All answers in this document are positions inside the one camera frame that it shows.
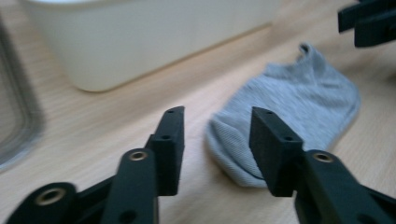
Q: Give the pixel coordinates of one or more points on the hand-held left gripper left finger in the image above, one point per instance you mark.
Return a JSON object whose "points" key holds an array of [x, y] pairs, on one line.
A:
{"points": [[168, 155]]}

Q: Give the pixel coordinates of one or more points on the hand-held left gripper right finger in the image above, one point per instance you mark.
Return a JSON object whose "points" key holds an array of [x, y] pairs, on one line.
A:
{"points": [[274, 155]]}

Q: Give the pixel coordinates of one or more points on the grey ankle sock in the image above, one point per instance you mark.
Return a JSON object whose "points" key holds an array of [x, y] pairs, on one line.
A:
{"points": [[295, 93]]}

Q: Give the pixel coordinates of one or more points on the white divided storage box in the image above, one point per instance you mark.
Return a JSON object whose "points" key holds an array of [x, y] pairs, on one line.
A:
{"points": [[140, 40]]}

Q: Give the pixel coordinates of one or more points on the clear plastic box lid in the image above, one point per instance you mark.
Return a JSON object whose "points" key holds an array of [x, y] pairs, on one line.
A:
{"points": [[18, 118]]}

